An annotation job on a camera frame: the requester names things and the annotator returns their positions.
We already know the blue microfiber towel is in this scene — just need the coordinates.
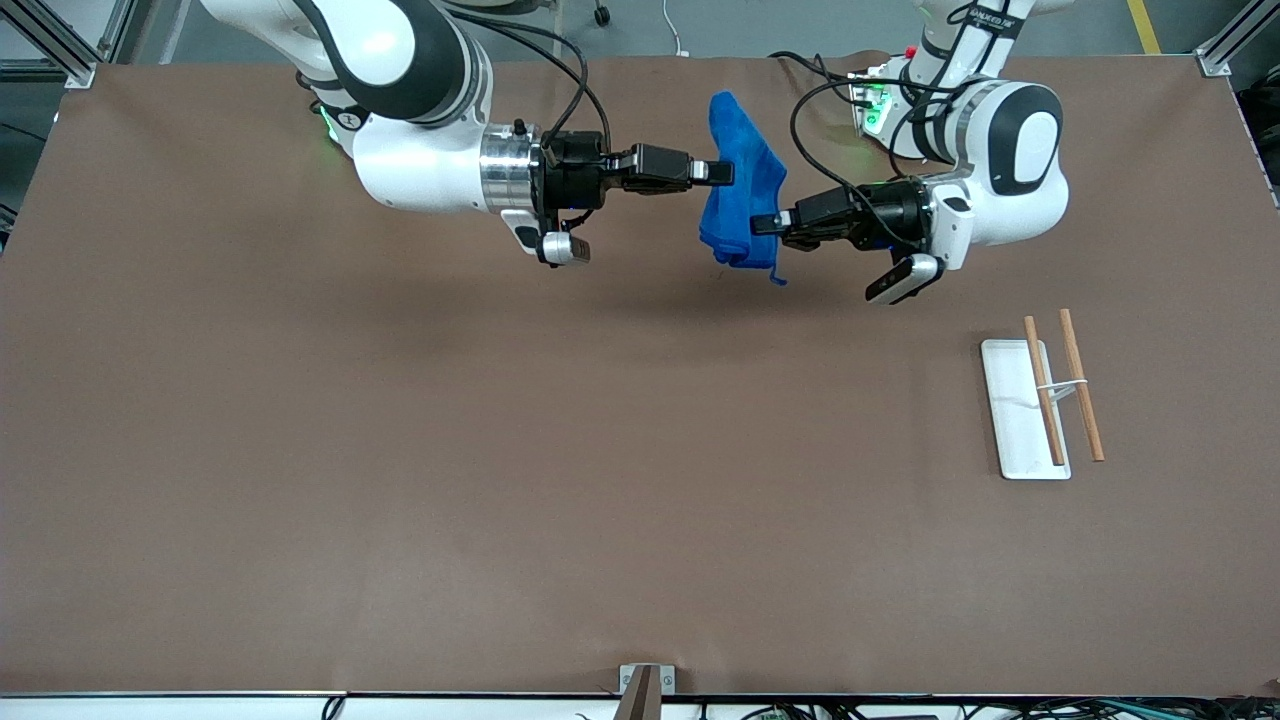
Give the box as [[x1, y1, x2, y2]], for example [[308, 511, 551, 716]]
[[698, 90, 791, 288]]

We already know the office chair base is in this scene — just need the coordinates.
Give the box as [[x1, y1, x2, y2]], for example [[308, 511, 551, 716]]
[[470, 0, 613, 59]]

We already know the white rack with wooden rods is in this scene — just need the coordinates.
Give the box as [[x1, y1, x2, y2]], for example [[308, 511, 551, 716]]
[[980, 308, 1106, 482]]

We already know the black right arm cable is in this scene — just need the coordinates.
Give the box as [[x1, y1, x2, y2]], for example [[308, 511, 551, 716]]
[[440, 8, 614, 153]]

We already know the black left arm base cable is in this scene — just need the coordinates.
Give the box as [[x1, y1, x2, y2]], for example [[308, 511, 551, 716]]
[[768, 50, 863, 103]]

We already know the aluminium frame post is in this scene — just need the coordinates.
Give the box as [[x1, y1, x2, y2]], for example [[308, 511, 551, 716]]
[[1195, 0, 1280, 79], [0, 0, 133, 89]]

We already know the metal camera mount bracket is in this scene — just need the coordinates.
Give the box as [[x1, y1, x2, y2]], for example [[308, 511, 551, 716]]
[[618, 663, 677, 720]]

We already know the tangled black cable bundle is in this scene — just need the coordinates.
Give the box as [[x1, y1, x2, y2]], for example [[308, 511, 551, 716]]
[[700, 697, 1280, 720]]

